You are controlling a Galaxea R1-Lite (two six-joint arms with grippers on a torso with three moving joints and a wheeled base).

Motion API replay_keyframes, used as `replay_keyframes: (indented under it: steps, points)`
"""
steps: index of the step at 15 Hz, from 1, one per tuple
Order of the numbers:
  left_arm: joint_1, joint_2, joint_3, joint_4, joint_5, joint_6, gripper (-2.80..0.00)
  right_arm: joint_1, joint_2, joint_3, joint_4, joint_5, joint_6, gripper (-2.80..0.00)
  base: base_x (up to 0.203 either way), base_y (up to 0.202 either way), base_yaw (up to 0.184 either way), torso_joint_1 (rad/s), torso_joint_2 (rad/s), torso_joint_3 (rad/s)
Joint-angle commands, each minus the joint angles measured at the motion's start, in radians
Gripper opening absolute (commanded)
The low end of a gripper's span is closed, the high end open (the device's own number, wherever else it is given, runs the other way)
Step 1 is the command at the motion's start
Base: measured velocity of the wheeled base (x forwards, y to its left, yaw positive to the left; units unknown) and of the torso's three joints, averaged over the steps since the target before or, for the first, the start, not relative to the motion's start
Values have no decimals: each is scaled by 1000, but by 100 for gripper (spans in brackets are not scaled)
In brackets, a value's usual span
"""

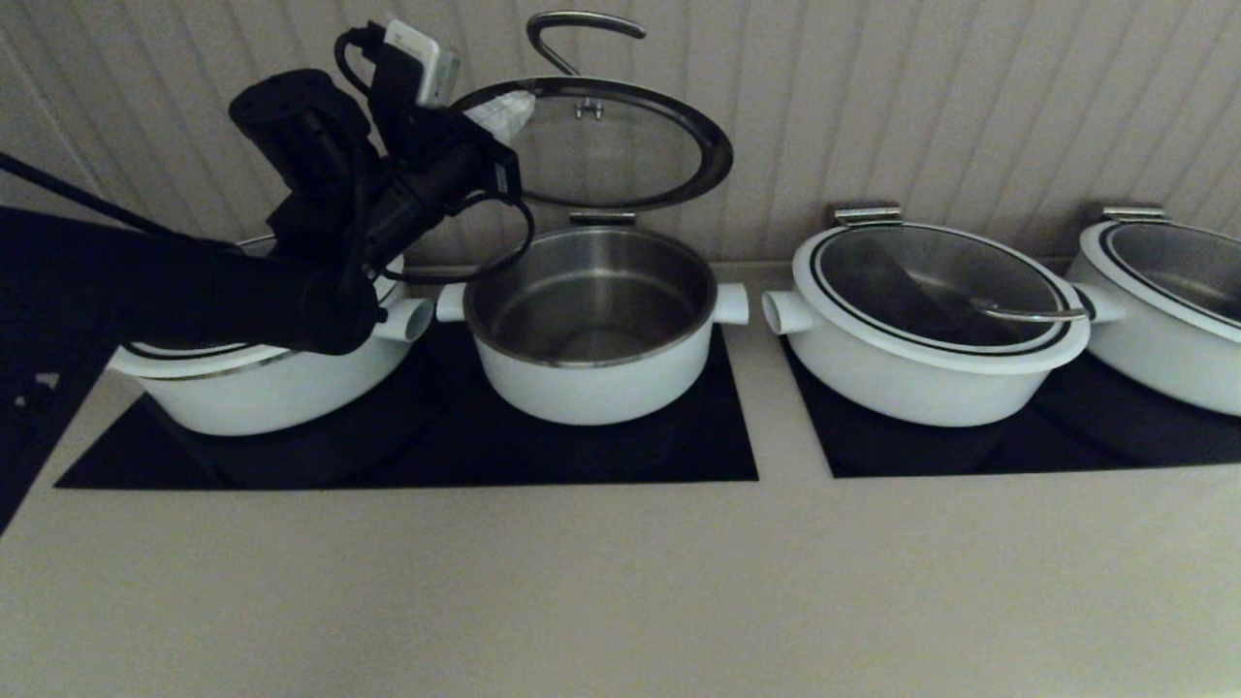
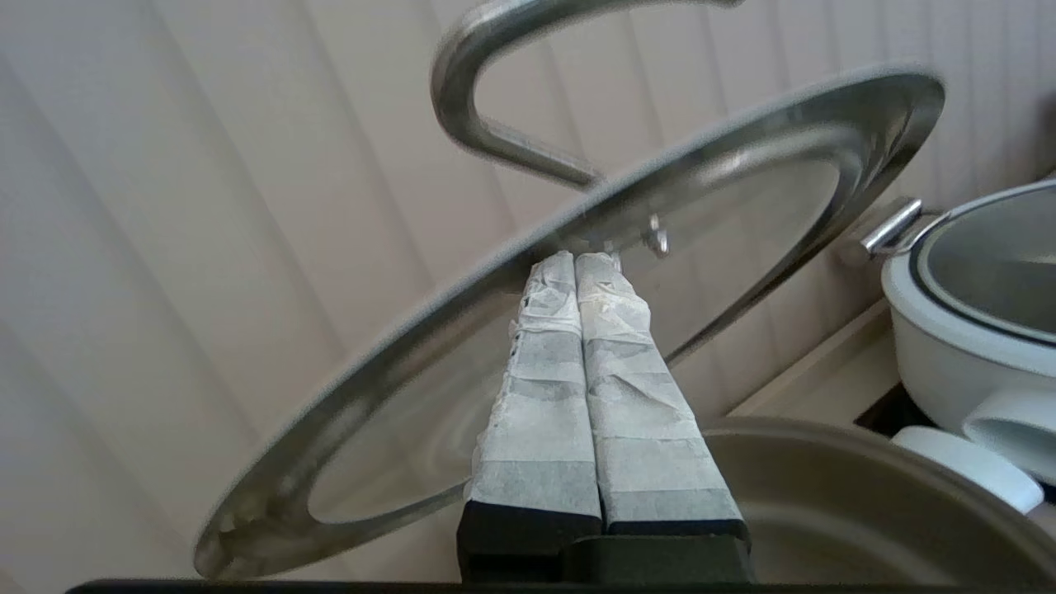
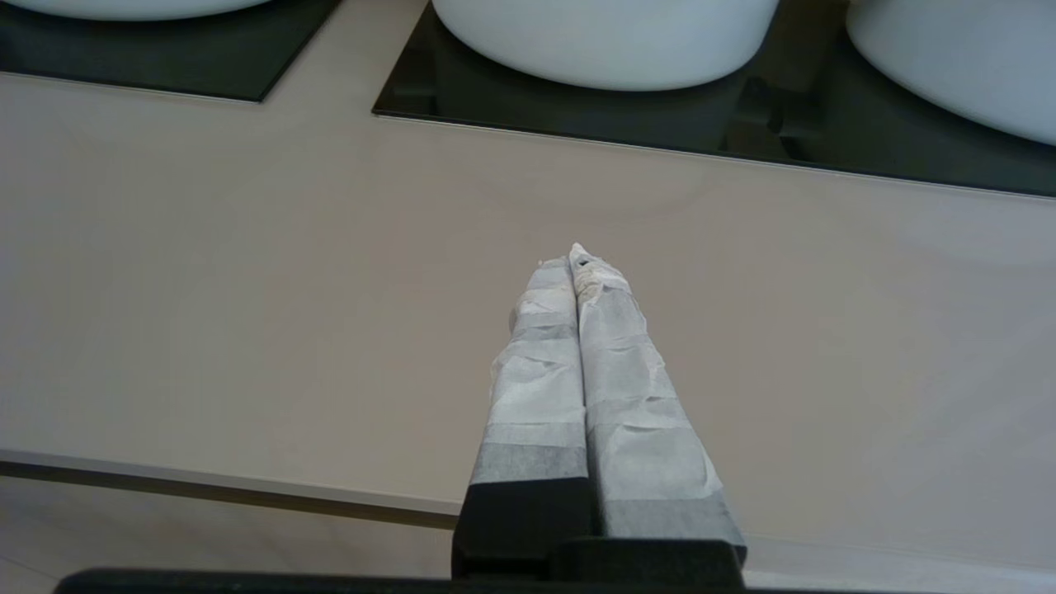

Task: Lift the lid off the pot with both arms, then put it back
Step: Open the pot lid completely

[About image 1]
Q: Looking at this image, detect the white round pot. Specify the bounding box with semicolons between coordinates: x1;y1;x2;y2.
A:
761;289;1092;428
435;225;749;428
1066;281;1241;418
107;296;434;437

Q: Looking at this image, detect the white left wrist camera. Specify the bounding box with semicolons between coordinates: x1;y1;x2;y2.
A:
383;19;461;108

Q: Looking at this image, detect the glass lid with white rim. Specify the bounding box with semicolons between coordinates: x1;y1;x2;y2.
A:
1079;221;1241;343
451;10;735;214

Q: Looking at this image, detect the black glass cooktop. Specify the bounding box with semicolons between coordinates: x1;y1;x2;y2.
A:
780;339;1241;480
53;325;760;491

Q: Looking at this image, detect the black left gripper cable loop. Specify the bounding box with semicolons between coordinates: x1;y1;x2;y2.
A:
383;189;536;285

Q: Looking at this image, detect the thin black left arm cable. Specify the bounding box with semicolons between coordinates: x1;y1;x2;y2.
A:
0;152;181;239

